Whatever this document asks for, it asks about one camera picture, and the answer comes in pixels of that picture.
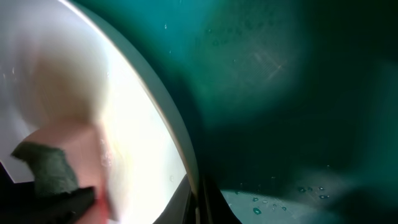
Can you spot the teal plastic tray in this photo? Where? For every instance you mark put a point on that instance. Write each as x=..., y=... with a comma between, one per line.
x=291, y=105

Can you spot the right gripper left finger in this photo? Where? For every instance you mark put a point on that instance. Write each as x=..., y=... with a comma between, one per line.
x=182, y=207

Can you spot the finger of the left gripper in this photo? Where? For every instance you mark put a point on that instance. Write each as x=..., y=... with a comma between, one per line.
x=20, y=205

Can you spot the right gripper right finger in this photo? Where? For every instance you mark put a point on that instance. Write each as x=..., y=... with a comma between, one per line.
x=213, y=207

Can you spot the light blue plate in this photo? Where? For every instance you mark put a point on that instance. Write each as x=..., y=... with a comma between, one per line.
x=61, y=62

